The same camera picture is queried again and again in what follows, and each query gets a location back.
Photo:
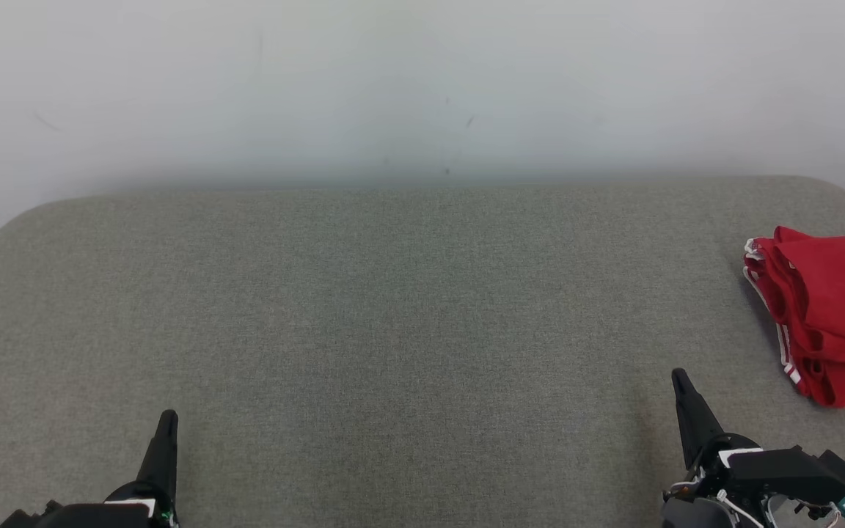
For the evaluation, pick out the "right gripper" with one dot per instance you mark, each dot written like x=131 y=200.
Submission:
x=767 y=477

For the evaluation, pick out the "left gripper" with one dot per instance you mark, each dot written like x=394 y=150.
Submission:
x=100 y=517

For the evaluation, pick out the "red jersey with white sleeves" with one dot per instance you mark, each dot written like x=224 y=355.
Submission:
x=833 y=389

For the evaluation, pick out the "red shorts with white stripes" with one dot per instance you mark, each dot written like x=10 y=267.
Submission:
x=840 y=286

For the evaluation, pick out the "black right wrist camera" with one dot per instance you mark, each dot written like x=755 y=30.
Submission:
x=839 y=473

